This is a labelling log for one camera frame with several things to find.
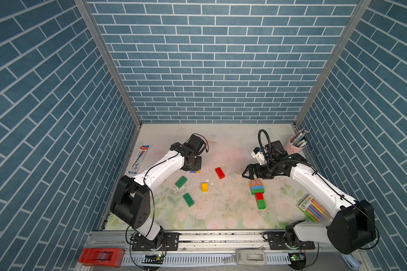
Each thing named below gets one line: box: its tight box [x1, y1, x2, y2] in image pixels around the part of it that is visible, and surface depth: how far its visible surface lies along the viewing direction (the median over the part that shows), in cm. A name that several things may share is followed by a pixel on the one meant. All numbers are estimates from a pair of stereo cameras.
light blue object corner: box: [340, 252, 361, 270], surface depth 69 cm
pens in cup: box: [291, 127, 311, 148], surface depth 98 cm
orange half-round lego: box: [250, 178, 263, 186], surface depth 91 cm
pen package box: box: [128, 145, 150, 175], surface depth 104 cm
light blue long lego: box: [250, 185, 264, 190], surface depth 92 cm
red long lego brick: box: [214, 167, 225, 180], surface depth 97 cm
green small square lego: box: [256, 199, 267, 210], surface depth 86 cm
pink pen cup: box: [286, 135, 306, 156], surface depth 99 cm
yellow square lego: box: [201, 182, 209, 193], surface depth 90 cm
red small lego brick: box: [256, 192, 264, 200], surface depth 88 cm
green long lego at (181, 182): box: [174, 175, 188, 189], surface depth 93 cm
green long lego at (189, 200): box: [183, 192, 196, 208], surface depth 88 cm
